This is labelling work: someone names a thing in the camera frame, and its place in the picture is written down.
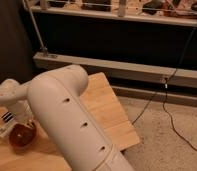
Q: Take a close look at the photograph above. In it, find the black striped flat object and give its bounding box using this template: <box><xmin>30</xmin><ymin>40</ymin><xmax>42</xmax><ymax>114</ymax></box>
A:
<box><xmin>2</xmin><ymin>112</ymin><xmax>13</xmax><ymax>122</ymax></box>

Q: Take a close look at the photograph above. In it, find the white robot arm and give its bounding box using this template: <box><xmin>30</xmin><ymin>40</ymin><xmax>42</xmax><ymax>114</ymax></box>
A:
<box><xmin>0</xmin><ymin>65</ymin><xmax>135</xmax><ymax>171</ymax></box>

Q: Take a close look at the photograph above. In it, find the metal shelf rack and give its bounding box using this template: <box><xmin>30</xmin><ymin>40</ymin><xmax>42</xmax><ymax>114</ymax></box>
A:
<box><xmin>22</xmin><ymin>0</ymin><xmax>197</xmax><ymax>56</ymax></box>

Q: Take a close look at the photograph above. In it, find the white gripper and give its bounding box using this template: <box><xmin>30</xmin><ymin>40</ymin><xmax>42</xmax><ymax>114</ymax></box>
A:
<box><xmin>8</xmin><ymin>100</ymin><xmax>33</xmax><ymax>124</ymax></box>

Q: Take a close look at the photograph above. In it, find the black cable on floor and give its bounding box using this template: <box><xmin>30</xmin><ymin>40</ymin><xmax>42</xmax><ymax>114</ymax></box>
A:
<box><xmin>131</xmin><ymin>68</ymin><xmax>197</xmax><ymax>171</ymax></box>

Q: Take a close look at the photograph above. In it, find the orange ceramic bowl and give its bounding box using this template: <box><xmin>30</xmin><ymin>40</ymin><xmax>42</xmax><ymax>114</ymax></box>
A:
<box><xmin>9</xmin><ymin>122</ymin><xmax>36</xmax><ymax>148</ymax></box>

